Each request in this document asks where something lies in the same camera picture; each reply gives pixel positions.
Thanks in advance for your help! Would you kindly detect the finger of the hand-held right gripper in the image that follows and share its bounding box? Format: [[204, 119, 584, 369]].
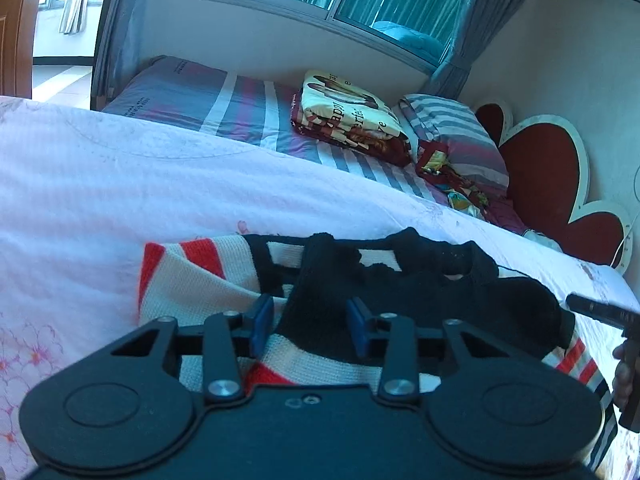
[[565, 293, 640, 334]]

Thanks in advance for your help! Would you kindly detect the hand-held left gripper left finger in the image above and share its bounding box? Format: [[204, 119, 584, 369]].
[[106, 294, 276, 404]]

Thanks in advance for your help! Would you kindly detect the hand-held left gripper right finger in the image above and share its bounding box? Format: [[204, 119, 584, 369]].
[[345, 296, 502, 403]]

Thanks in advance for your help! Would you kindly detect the striped knit sweater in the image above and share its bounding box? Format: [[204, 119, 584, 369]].
[[136, 226, 622, 477]]

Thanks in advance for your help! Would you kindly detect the person's right hand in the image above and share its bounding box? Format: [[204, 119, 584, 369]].
[[612, 341, 633, 409]]

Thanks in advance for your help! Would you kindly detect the white crumpled cloth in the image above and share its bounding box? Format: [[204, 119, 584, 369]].
[[524, 229, 564, 254]]

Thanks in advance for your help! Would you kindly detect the red heart-shaped headboard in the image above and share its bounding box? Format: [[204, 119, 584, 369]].
[[472, 101, 634, 277]]

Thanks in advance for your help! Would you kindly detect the colourful patterned cloth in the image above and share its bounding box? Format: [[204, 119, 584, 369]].
[[415, 139, 492, 222]]

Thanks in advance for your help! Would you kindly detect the pink floral bed sheet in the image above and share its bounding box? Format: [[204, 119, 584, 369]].
[[0, 94, 640, 480]]

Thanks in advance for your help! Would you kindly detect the striped pillow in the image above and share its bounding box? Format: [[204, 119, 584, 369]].
[[392, 93, 511, 197]]

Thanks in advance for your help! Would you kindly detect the folded printed blanket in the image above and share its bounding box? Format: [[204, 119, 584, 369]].
[[289, 69, 414, 168]]

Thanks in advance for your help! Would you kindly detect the purple striped bed sheet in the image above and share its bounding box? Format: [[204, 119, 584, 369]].
[[99, 54, 527, 237]]

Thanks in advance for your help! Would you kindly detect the teal bundled blanket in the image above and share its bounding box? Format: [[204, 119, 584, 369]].
[[371, 19, 447, 62]]

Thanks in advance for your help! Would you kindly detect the grey curtain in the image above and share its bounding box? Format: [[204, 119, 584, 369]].
[[91, 0, 152, 112], [429, 0, 539, 102]]

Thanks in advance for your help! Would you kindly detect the brown wooden door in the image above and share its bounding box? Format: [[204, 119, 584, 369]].
[[0, 0, 47, 102]]

